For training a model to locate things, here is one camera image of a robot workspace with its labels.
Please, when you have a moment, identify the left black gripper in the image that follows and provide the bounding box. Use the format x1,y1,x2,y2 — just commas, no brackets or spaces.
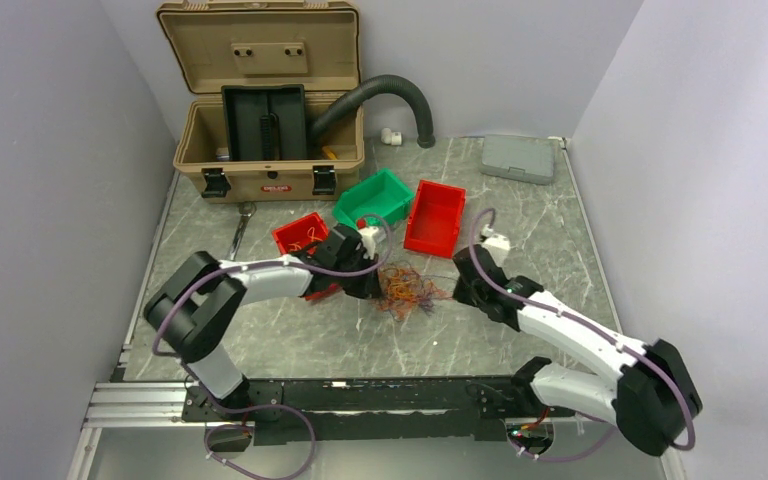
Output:
333,250,383,299

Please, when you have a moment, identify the yellow cable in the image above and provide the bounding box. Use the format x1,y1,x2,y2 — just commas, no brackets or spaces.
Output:
284,225,329,254

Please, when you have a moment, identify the orange cable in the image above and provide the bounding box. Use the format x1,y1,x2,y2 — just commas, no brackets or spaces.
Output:
375,263,452,321

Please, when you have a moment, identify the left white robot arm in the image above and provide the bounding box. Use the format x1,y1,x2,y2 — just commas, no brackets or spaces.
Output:
143,223,389,420

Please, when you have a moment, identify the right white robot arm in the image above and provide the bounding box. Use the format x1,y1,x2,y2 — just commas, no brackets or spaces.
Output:
453,245,703,456

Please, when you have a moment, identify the small red plastic bin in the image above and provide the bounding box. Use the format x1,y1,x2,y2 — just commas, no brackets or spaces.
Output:
271,211,342,303

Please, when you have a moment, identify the green plastic bin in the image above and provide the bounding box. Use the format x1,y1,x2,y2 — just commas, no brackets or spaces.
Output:
332,168,415,227

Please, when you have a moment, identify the large red plastic bin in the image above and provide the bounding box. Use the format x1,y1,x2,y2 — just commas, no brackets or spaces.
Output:
403,179,466,259

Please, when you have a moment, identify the yellow tool in toolbox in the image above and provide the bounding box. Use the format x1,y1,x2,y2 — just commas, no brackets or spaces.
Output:
321,146,338,160

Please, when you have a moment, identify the silver combination wrench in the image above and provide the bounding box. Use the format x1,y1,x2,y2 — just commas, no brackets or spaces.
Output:
227,201,257,261

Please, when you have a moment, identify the white pipe fitting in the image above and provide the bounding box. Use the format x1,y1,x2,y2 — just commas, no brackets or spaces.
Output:
380,128,403,146

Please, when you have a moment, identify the grey plastic organizer case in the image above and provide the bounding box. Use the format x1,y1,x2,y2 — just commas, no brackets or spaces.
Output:
479,135,559,185

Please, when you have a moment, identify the black toolbox tray insert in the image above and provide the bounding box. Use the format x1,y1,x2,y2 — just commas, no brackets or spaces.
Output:
221,84,308,162

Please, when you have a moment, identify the tan plastic toolbox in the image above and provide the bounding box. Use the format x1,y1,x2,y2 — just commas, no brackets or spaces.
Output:
156,1,365,203

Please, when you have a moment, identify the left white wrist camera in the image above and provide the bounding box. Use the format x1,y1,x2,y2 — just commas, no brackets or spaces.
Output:
358,226,386,260

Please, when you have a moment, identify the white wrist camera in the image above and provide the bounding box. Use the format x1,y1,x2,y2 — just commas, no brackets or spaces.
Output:
480,225,511,267
358,226,386,260

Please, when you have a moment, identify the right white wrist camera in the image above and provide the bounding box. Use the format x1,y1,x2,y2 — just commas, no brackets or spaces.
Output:
480,225,511,267

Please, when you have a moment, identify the black corrugated hose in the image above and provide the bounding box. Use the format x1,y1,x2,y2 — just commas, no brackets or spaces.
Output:
309,74,437,150

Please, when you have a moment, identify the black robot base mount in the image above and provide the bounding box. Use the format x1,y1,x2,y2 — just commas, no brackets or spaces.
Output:
181,376,549,446

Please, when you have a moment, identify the aluminium frame rail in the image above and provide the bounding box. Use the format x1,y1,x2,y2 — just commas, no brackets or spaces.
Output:
83,382,187,428

